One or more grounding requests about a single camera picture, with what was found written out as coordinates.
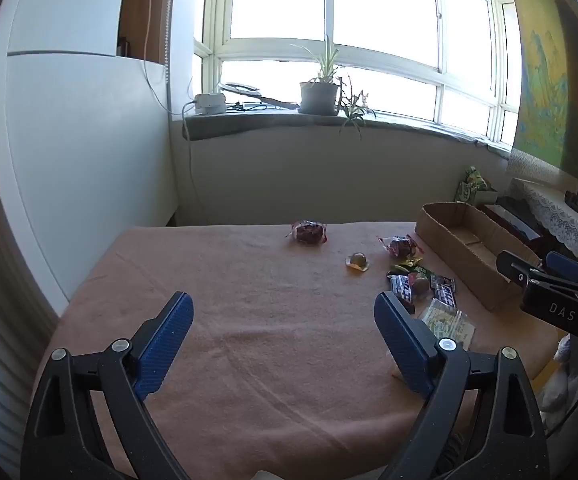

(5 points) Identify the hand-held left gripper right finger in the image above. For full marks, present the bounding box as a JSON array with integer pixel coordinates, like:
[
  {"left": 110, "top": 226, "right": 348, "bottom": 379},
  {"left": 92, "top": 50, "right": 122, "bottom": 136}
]
[{"left": 374, "top": 291, "right": 552, "bottom": 480}]

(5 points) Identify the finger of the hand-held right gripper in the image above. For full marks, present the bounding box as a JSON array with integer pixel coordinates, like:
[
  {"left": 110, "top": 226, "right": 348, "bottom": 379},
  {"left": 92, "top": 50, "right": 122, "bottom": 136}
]
[
  {"left": 496, "top": 250, "right": 543, "bottom": 289},
  {"left": 545, "top": 251, "right": 578, "bottom": 286}
]

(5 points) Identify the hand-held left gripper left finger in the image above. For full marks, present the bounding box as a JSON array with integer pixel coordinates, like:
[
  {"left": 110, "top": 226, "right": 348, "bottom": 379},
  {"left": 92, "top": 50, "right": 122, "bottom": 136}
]
[{"left": 20, "top": 291, "right": 194, "bottom": 480}]

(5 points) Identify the clear bread packet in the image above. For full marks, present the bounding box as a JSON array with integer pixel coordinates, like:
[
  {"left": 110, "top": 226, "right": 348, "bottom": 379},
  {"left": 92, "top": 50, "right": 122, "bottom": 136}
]
[{"left": 417, "top": 298, "right": 476, "bottom": 352}]

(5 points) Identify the brown cardboard box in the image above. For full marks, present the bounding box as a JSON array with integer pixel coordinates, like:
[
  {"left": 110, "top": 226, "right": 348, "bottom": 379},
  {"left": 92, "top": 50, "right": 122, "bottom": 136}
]
[{"left": 415, "top": 202, "right": 542, "bottom": 312}]

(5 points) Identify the dark chocolate bar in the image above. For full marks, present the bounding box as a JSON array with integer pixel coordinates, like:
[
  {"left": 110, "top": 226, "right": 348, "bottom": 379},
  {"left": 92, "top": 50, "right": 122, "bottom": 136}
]
[
  {"left": 430, "top": 274, "right": 457, "bottom": 307},
  {"left": 388, "top": 274, "right": 417, "bottom": 307}
]

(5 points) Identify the colourful lid jelly cup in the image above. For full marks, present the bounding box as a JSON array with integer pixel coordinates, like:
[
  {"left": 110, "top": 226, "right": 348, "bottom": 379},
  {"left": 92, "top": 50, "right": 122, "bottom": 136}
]
[{"left": 409, "top": 267, "right": 432, "bottom": 296}]

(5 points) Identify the person's right hand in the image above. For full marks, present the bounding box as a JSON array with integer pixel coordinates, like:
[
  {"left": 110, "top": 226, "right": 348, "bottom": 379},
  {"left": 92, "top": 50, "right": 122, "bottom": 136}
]
[{"left": 553, "top": 334, "right": 578, "bottom": 411}]

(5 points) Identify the dark red box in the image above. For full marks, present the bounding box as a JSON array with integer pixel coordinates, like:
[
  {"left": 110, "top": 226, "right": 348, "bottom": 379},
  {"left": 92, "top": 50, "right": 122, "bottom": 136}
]
[{"left": 479, "top": 196, "right": 546, "bottom": 252}]

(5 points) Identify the white lace cloth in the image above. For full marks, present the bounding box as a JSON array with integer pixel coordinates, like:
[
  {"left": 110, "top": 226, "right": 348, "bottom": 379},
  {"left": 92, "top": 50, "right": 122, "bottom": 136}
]
[{"left": 509, "top": 150, "right": 578, "bottom": 267}]

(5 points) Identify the green white carton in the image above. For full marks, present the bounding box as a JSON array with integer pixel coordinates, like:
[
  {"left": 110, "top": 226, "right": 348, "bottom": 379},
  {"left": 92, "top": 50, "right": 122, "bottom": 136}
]
[{"left": 456, "top": 180, "right": 480, "bottom": 205}]

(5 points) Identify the green snack bag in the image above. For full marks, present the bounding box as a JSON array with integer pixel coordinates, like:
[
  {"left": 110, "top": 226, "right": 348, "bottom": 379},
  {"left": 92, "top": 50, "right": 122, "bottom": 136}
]
[{"left": 464, "top": 166, "right": 492, "bottom": 192}]

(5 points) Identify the red wrapped snack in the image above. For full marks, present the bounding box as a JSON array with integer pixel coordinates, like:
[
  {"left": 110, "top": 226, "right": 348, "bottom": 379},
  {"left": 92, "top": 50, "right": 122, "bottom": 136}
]
[
  {"left": 377, "top": 235, "right": 426, "bottom": 259},
  {"left": 286, "top": 220, "right": 330, "bottom": 246}
]

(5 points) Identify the white power adapter box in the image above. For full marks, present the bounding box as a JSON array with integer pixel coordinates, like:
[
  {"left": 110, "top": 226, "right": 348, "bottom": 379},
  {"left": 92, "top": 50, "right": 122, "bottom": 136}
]
[{"left": 194, "top": 92, "right": 227, "bottom": 116}]

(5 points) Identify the white framed window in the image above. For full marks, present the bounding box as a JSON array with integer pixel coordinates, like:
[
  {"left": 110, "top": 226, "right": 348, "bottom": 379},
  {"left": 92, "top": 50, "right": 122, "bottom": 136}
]
[{"left": 194, "top": 0, "right": 520, "bottom": 146}]

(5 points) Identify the grey stone windowsill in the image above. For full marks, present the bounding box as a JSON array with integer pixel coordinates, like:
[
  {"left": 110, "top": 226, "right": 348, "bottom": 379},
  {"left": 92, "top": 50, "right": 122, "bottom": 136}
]
[{"left": 181, "top": 109, "right": 514, "bottom": 153}]

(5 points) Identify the potted spider plant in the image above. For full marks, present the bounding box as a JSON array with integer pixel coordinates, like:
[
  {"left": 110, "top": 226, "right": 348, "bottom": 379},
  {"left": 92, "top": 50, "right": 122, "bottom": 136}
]
[{"left": 291, "top": 35, "right": 377, "bottom": 141}]

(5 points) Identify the white vertical pipe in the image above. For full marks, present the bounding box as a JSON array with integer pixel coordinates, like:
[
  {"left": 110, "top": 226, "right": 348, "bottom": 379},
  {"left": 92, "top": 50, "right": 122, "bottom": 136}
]
[{"left": 161, "top": 0, "right": 177, "bottom": 117}]

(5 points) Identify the landscape wall painting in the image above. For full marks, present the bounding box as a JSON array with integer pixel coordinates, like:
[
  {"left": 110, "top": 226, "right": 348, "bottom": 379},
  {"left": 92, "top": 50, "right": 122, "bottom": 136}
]
[{"left": 506, "top": 0, "right": 578, "bottom": 178}]

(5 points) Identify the dark round ring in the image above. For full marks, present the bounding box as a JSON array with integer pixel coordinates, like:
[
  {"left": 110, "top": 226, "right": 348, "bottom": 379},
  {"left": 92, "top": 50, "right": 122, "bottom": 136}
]
[{"left": 219, "top": 81, "right": 264, "bottom": 97}]

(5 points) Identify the white cable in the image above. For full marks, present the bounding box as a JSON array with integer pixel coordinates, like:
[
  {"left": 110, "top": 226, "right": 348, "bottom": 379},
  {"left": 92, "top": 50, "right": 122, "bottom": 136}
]
[{"left": 141, "top": 0, "right": 190, "bottom": 116}]

